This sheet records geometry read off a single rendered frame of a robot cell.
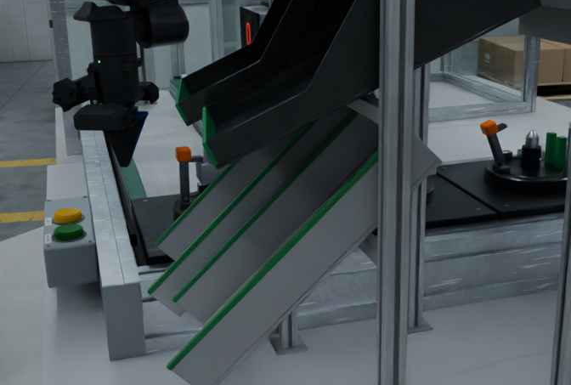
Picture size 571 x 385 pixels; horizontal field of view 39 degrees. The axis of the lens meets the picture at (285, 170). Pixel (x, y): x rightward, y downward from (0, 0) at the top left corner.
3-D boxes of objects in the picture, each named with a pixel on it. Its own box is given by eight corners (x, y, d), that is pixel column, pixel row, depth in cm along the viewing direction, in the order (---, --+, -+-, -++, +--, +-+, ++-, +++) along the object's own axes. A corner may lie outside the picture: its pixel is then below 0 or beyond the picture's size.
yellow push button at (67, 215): (54, 230, 116) (53, 217, 115) (54, 221, 119) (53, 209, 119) (82, 227, 117) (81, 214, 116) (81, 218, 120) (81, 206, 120)
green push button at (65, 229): (54, 248, 109) (53, 234, 109) (54, 238, 113) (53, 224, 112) (85, 245, 110) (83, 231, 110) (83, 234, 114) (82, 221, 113)
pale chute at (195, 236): (180, 319, 81) (146, 292, 80) (183, 266, 94) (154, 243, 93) (373, 120, 77) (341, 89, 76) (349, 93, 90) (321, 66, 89)
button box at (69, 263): (48, 289, 109) (42, 247, 107) (48, 234, 128) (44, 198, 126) (99, 282, 111) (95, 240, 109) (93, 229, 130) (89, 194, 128)
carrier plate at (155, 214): (149, 272, 102) (147, 256, 101) (132, 211, 124) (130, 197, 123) (327, 248, 108) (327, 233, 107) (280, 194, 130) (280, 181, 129)
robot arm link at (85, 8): (88, 3, 98) (152, -3, 104) (66, 1, 102) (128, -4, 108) (94, 59, 100) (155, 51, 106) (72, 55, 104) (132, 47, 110)
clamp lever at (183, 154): (178, 202, 112) (177, 150, 109) (177, 198, 113) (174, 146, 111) (204, 200, 113) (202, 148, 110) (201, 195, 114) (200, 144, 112)
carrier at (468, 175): (500, 225, 114) (505, 141, 110) (427, 178, 136) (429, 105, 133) (643, 206, 120) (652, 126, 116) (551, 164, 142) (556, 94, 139)
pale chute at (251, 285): (206, 398, 68) (166, 368, 66) (206, 324, 80) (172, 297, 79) (443, 161, 63) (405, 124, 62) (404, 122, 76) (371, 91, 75)
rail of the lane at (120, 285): (110, 361, 98) (101, 280, 95) (83, 165, 180) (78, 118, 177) (155, 354, 99) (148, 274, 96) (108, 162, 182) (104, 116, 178)
